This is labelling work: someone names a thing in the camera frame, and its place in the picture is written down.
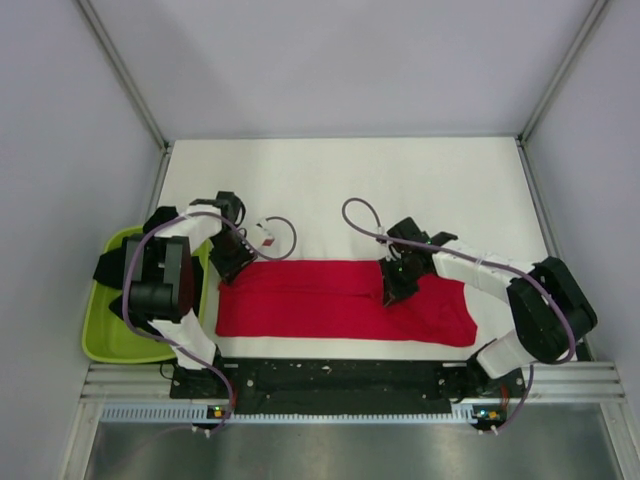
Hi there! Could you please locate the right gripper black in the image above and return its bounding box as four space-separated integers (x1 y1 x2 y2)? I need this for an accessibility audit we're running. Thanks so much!
378 253 420 307

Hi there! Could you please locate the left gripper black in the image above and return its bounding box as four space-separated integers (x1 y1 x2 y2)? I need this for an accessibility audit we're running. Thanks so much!
208 230 256 285

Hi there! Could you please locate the red t shirt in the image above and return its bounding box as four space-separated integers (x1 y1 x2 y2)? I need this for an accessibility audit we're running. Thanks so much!
216 260 478 347

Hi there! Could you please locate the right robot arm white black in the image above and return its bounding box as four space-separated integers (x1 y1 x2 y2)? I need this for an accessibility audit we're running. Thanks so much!
376 217 598 396

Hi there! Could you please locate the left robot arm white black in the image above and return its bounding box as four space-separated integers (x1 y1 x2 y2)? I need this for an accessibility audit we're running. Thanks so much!
121 191 256 397

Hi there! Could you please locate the green plastic bin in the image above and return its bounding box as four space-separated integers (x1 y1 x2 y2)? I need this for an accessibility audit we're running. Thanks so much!
82 225 211 365

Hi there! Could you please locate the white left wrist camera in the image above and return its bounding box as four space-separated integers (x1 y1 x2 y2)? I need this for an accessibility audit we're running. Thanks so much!
247 217 275 248

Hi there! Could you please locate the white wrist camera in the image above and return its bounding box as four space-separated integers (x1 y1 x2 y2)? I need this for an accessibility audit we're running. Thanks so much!
247 217 275 248
376 226 392 249

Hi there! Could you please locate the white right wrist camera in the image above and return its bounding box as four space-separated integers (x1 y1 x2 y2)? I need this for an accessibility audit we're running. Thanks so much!
376 226 392 249

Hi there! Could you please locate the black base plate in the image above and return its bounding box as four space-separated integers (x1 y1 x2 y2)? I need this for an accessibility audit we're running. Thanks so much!
170 357 525 415

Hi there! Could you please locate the aluminium side rail right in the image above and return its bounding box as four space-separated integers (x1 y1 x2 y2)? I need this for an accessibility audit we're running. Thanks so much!
515 137 597 362

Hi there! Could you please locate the grey slotted cable duct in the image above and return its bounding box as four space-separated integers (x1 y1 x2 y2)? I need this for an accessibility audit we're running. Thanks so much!
99 402 506 426

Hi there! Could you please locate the aluminium frame post right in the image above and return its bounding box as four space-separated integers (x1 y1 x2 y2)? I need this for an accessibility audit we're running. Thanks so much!
517 0 613 148

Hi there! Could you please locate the aluminium frame post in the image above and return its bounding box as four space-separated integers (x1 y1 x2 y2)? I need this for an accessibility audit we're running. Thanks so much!
517 0 613 148
73 0 169 152

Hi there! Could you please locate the aluminium frame post left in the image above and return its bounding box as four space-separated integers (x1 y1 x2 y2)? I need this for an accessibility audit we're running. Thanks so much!
73 0 169 152

